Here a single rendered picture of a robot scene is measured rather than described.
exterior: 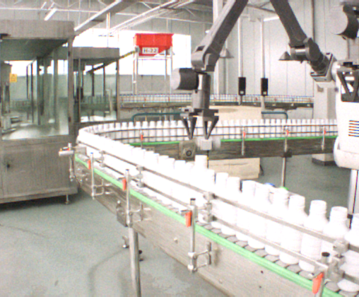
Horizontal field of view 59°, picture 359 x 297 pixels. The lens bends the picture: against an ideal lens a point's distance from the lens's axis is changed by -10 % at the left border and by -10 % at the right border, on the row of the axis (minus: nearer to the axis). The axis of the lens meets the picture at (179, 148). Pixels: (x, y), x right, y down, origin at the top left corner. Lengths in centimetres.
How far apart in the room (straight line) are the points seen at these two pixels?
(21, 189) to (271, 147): 296
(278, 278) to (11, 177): 385
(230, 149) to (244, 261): 222
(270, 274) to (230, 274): 16
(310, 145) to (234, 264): 265
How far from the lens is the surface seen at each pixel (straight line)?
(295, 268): 86
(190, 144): 284
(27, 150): 436
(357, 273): 76
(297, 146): 343
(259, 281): 92
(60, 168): 447
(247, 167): 577
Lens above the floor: 140
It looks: 9 degrees down
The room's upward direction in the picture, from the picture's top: straight up
